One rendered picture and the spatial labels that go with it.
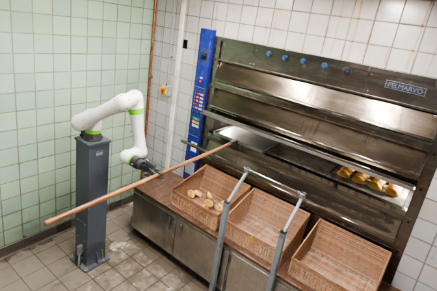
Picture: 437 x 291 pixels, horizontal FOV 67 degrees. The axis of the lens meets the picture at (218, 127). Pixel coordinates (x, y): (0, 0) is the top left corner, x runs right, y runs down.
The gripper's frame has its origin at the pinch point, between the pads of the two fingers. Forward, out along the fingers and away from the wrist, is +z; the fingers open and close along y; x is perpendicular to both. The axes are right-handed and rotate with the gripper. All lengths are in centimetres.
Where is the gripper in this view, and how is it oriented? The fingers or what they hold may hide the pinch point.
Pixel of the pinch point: (158, 174)
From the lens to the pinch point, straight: 235.1
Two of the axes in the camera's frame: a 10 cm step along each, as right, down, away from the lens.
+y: -1.5, 9.4, 3.2
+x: -5.9, 1.8, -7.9
